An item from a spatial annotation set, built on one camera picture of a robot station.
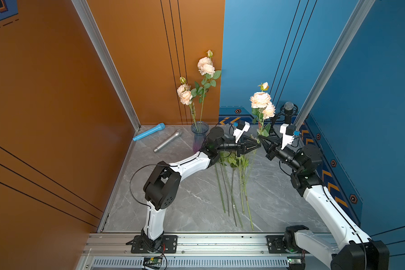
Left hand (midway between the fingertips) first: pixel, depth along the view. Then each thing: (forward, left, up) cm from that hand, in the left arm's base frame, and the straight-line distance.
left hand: (259, 144), depth 70 cm
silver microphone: (+31, +43, -28) cm, 60 cm away
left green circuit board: (-39, +45, -34) cm, 68 cm away
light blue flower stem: (-9, +9, -32) cm, 34 cm away
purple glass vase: (+21, +27, -14) cm, 37 cm away
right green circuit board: (-38, -15, -31) cm, 52 cm away
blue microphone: (+37, +56, -28) cm, 72 cm away
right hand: (+1, 0, +3) cm, 3 cm away
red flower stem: (+9, +7, -29) cm, 31 cm away
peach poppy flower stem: (+9, +1, -29) cm, 31 cm away
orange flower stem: (-6, +15, -31) cm, 35 cm away
